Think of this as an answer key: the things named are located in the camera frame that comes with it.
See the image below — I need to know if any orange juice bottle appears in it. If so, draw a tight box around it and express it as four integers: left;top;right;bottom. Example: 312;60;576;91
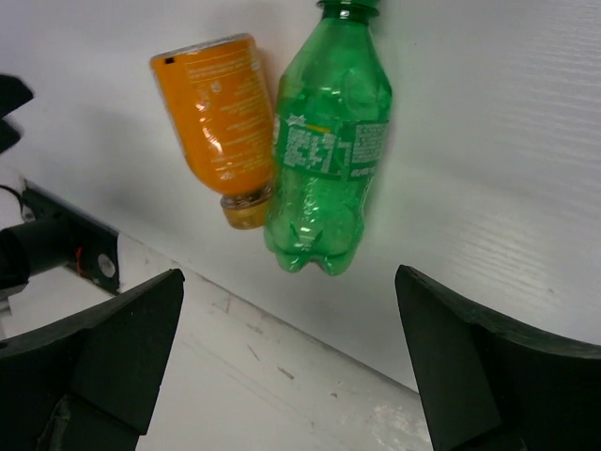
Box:
149;33;273;230

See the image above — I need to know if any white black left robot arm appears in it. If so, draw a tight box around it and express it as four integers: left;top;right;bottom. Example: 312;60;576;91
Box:
0;73;34;153

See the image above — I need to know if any white foam strip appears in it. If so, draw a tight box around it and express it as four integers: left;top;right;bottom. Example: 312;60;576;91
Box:
0;178;433;451

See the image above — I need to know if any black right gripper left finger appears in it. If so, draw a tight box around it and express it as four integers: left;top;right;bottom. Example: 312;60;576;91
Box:
1;269;184;450

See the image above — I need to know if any green sprite bottle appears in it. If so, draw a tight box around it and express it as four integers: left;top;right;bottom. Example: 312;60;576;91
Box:
264;1;393;275

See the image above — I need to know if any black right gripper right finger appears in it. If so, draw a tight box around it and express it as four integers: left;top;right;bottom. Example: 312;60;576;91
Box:
395;266;600;450

